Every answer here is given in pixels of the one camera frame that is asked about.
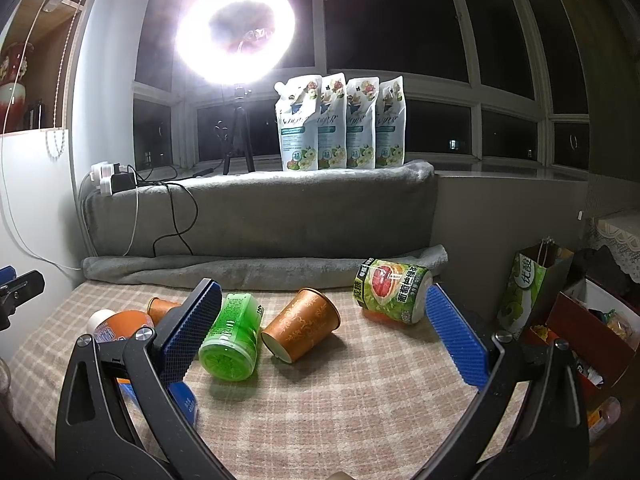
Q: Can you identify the orange blue Arctic Ocean can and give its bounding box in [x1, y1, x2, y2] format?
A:
[86, 308, 201, 428]

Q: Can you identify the orange cup lying left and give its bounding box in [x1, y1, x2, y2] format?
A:
[146, 297, 181, 325]

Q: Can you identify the green tea cup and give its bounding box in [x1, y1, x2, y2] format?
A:
[198, 292, 264, 382]

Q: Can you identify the grapefruit label green cup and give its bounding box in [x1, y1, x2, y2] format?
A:
[352, 258, 433, 325]

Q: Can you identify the orange cup white base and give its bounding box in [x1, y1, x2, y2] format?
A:
[260, 287, 341, 364]

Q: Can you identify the red cardboard box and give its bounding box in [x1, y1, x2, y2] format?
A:
[539, 278, 639, 405]

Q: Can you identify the white power strip with plugs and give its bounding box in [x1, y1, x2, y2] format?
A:
[89, 162, 120, 196]

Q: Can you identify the black power adapter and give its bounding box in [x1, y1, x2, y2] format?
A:
[111, 171, 137, 195]

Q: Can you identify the green paper bag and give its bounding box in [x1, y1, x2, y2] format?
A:
[497, 237, 574, 338]

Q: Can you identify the plaid tablecloth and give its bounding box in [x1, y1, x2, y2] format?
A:
[9, 282, 476, 479]

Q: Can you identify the red white vase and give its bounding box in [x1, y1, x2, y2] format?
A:
[1, 42, 34, 132]

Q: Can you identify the white lace cloth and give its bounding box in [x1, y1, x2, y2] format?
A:
[588, 211, 640, 283]

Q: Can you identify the grey blanket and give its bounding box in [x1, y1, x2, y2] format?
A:
[82, 160, 448, 292]

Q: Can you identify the black tripod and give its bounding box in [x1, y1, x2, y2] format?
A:
[215, 87, 255, 176]

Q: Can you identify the white bead chain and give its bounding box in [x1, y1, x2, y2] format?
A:
[44, 0, 109, 162]

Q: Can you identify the black cable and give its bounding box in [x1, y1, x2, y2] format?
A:
[127, 164, 216, 257]

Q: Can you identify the thin white wall cable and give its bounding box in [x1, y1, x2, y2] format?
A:
[0, 0, 84, 272]

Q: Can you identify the ring light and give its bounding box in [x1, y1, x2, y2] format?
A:
[175, 0, 296, 87]

